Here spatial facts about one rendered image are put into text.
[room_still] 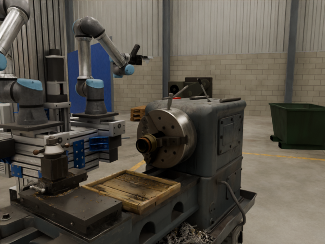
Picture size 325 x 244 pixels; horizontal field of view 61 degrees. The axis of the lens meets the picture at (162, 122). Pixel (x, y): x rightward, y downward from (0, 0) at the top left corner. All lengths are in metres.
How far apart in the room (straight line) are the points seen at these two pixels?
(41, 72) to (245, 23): 10.39
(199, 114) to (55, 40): 1.01
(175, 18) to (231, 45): 2.61
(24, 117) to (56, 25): 0.66
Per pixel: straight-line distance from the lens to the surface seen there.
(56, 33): 1.92
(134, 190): 1.32
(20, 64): 1.87
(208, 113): 1.46
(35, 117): 1.54
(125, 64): 2.03
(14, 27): 1.49
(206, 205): 1.60
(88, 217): 0.92
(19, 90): 1.57
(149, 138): 1.33
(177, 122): 1.36
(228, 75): 11.49
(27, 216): 1.15
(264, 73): 11.42
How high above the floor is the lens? 1.39
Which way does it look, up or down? 9 degrees down
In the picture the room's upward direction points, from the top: straight up
